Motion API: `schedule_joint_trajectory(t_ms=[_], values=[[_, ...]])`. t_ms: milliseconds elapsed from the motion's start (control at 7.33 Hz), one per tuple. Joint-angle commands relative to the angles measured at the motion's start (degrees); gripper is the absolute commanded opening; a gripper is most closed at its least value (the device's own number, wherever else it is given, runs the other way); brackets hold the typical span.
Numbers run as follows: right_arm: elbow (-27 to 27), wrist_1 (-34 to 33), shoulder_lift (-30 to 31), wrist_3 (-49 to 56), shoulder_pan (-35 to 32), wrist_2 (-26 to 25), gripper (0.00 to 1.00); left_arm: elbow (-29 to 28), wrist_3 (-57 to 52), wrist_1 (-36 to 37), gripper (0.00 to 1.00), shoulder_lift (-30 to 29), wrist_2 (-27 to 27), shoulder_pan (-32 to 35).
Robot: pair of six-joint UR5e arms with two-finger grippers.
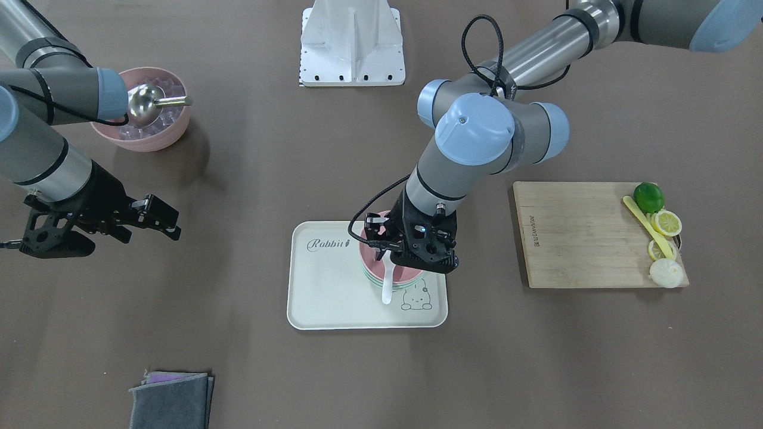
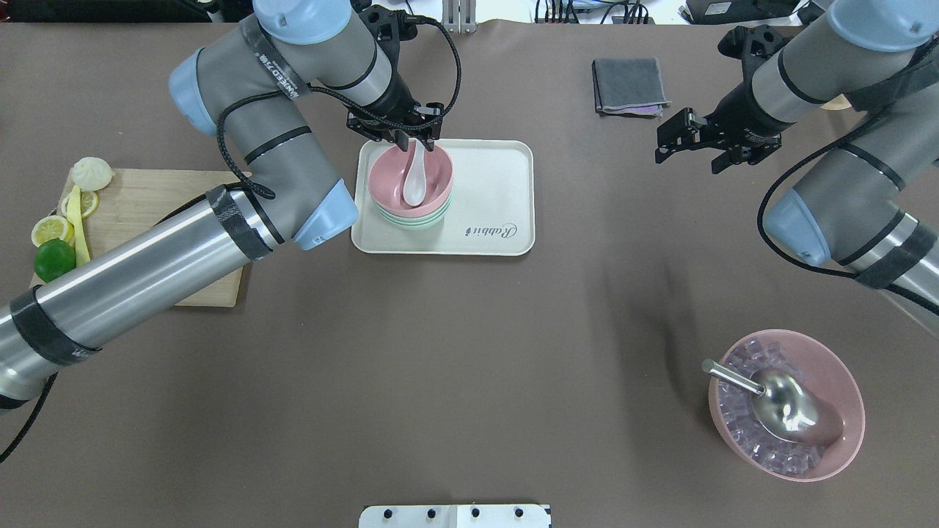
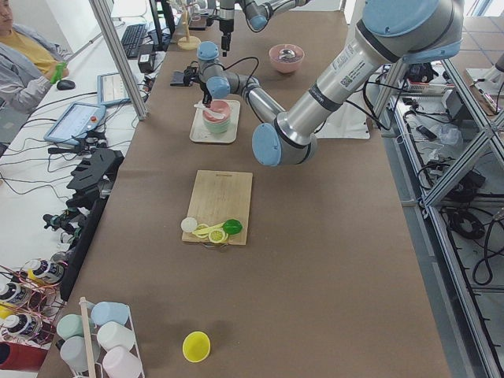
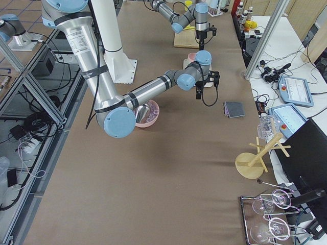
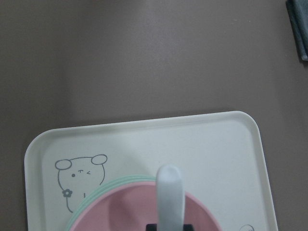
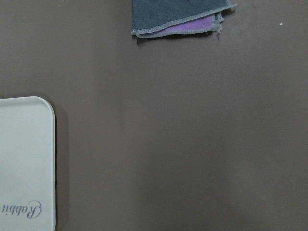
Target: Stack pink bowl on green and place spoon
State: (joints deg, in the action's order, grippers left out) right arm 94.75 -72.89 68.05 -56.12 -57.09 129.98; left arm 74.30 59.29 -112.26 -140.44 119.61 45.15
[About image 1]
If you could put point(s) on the lemon slice near bun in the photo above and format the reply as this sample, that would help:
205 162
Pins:
655 252

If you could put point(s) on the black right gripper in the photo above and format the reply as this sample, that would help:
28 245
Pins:
102 199

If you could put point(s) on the metal ice scoop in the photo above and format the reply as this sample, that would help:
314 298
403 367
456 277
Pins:
146 102

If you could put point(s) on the small pink bowl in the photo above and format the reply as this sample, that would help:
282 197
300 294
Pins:
368 257

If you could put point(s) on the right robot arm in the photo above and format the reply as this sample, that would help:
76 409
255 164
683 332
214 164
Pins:
70 196

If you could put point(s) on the green lime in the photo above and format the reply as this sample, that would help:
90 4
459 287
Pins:
649 197

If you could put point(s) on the lemon slice near lime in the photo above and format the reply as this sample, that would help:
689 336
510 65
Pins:
666 223

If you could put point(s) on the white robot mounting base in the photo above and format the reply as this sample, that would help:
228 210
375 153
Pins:
351 43

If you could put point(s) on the yellow plastic knife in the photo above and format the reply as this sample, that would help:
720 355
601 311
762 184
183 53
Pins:
660 240

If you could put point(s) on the white ceramic spoon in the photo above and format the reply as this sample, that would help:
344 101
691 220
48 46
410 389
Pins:
387 287

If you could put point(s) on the white serving tray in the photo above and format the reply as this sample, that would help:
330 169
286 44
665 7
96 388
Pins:
328 288

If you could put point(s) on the folded grey cloth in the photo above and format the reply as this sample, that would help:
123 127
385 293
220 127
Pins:
172 400

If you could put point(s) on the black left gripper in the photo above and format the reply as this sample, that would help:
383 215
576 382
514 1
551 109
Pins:
377 234

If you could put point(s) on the wooden cutting board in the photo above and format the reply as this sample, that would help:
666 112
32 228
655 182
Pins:
581 235

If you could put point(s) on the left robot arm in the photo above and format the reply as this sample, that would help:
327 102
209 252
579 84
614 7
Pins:
480 128

